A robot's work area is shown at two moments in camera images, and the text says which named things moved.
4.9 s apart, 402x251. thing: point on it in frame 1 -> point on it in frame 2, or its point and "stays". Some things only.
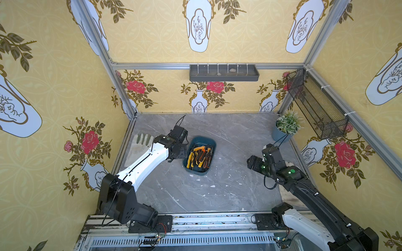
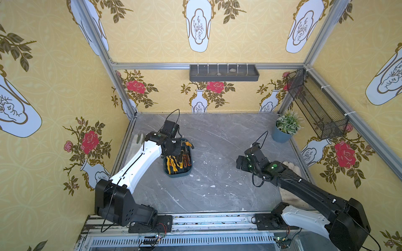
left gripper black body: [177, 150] stays
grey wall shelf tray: [223, 72] stays
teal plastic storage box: [199, 155] -> [179, 165]
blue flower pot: [279, 136] stays
